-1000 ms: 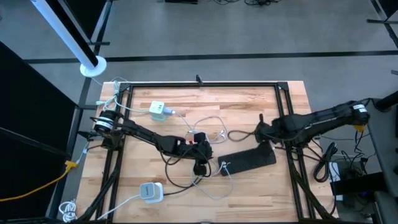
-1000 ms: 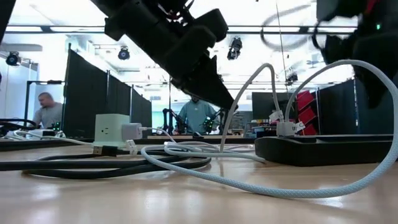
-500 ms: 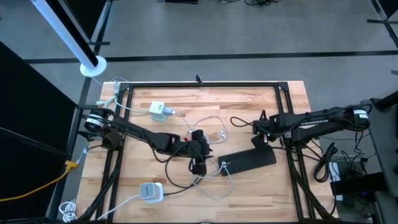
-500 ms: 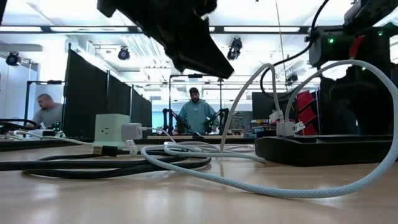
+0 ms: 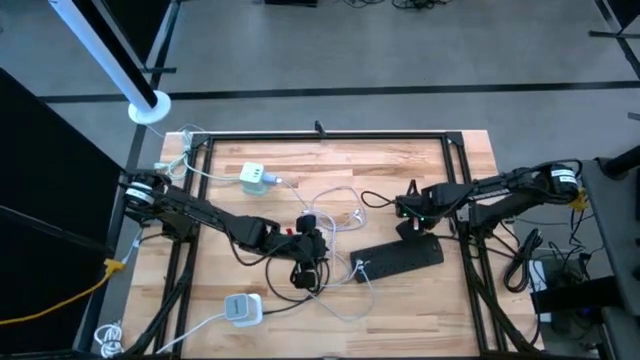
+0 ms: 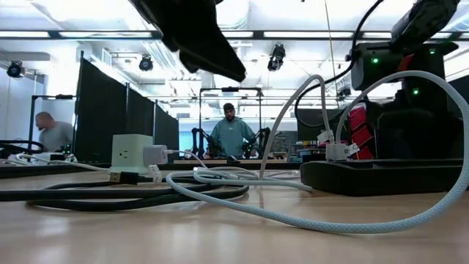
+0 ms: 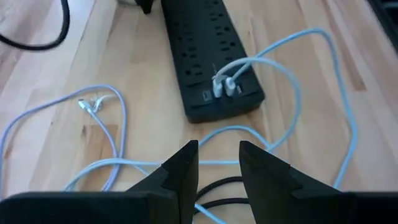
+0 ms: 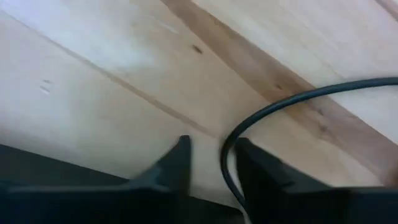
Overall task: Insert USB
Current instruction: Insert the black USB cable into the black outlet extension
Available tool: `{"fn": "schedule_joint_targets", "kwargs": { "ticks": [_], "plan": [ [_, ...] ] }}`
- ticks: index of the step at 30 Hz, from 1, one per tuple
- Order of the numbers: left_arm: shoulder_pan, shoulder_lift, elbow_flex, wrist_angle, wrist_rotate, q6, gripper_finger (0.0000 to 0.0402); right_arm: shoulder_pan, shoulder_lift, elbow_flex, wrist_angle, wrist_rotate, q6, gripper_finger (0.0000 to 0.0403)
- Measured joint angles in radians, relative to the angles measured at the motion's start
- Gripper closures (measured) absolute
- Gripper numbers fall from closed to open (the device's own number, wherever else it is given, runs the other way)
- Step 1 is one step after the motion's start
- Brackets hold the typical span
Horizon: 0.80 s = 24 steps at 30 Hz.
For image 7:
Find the black table frame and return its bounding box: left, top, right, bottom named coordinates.
left=366, top=0, right=398, bottom=50

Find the black power strip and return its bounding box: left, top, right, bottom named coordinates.
left=160, top=0, right=266, bottom=124

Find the thin black cable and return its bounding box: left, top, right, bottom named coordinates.
left=0, top=0, right=71, bottom=51

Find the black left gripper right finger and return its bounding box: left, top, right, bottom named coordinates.
left=239, top=140, right=398, bottom=224

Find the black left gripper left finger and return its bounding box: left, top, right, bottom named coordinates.
left=0, top=139, right=199, bottom=224

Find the black USB cable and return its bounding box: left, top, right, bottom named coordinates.
left=195, top=175, right=250, bottom=214

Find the pale lilac USB cable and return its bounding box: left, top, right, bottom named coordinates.
left=0, top=83, right=128, bottom=200

